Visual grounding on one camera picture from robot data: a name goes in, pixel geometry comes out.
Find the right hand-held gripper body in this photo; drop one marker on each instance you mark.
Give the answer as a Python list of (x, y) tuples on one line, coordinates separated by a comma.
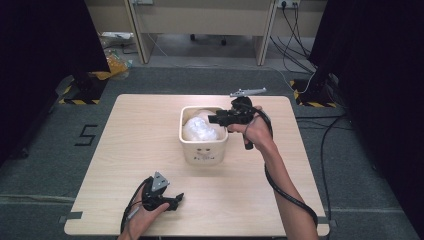
[(241, 111)]

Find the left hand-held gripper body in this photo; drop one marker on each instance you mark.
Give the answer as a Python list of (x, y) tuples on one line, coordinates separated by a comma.
[(156, 195)]

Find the white plastic bag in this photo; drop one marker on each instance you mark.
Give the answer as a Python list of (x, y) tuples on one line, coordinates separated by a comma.
[(200, 128)]

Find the cream bin with face print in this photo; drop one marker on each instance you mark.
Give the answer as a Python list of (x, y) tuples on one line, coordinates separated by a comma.
[(203, 151)]

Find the person's right hand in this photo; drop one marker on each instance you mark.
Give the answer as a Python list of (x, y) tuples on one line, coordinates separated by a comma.
[(256, 131)]

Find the person's left hand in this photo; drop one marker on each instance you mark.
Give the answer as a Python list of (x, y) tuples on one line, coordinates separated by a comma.
[(141, 220)]

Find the stand base with striped tape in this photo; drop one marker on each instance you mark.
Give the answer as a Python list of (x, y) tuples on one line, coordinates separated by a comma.
[(315, 96), (86, 91)]

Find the beige wooden desk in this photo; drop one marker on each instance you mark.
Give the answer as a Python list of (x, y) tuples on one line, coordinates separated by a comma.
[(203, 20)]

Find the yellow plastic bag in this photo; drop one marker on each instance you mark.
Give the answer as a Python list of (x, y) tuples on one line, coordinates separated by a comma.
[(115, 66)]

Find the black curtain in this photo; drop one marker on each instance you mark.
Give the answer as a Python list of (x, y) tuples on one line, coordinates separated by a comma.
[(383, 83), (40, 66)]

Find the white wall socket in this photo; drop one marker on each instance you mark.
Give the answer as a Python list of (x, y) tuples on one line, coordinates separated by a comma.
[(288, 3)]

